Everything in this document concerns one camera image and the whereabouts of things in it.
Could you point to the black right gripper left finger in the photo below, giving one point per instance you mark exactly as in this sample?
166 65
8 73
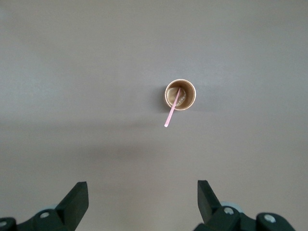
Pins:
72 204

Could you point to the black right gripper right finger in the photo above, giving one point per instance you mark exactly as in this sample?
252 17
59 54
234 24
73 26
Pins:
209 207

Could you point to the brown cylindrical cup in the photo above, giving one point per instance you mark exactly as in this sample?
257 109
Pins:
188 93

